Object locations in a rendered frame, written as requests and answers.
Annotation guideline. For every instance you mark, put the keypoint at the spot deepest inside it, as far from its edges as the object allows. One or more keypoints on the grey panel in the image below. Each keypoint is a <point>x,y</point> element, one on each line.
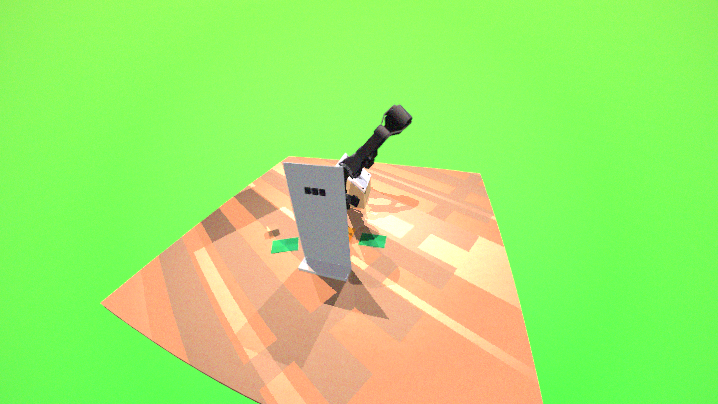
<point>317,195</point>

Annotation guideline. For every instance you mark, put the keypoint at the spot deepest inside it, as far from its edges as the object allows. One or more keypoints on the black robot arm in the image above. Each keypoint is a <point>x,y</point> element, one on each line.
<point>397,118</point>

